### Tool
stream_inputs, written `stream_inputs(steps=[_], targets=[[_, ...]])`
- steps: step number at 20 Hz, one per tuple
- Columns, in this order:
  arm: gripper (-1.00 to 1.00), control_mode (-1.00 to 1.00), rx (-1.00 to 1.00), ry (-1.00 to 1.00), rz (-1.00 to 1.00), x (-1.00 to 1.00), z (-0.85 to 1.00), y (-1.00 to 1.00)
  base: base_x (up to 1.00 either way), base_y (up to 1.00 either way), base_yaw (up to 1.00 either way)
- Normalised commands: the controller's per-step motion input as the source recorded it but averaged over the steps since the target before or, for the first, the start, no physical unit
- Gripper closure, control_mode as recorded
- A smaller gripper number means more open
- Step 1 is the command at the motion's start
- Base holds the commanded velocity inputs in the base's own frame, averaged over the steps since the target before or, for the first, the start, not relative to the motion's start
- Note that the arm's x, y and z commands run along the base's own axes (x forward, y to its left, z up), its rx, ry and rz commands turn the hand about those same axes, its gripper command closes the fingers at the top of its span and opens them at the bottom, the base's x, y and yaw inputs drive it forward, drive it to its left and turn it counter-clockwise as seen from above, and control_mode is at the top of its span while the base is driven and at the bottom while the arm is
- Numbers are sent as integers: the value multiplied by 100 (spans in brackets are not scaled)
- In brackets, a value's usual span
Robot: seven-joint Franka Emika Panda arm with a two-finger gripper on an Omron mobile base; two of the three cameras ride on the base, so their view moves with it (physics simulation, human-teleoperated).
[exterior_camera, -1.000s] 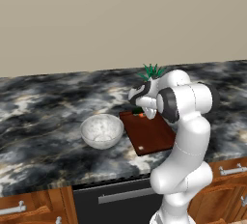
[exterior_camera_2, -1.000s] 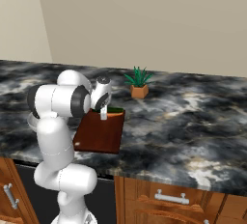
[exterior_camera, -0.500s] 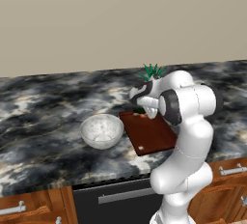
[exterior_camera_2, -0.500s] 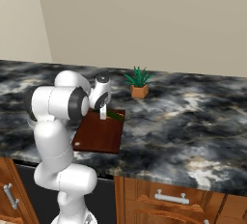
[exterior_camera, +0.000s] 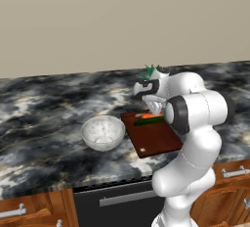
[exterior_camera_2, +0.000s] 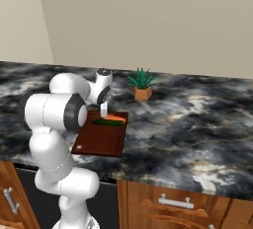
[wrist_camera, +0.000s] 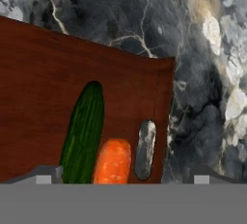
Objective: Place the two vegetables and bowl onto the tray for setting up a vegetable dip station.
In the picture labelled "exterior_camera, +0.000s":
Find white speckled bowl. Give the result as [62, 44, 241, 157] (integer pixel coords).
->
[81, 114, 127, 153]

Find silver dishwasher handle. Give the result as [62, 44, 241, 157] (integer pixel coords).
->
[99, 189, 157, 207]

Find silver drawer handle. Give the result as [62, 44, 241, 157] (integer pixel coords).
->
[221, 164, 250, 179]
[0, 203, 28, 219]

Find green leafy plant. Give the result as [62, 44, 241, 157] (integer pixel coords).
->
[138, 64, 171, 81]

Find wooden cupboard door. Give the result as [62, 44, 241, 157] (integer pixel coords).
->
[190, 182, 250, 227]
[0, 208, 76, 227]

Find orange carrot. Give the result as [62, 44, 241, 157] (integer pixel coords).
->
[141, 113, 164, 120]

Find green cucumber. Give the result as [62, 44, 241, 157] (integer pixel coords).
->
[133, 116, 166, 127]

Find wooden drawer front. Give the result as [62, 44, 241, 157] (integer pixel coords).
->
[211, 158, 250, 187]
[0, 189, 66, 219]

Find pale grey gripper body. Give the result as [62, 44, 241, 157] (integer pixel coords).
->
[143, 94, 169, 116]

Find black dishwasher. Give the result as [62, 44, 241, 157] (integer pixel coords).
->
[72, 179, 167, 227]

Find reddish brown tray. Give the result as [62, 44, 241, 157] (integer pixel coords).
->
[120, 110, 185, 159]

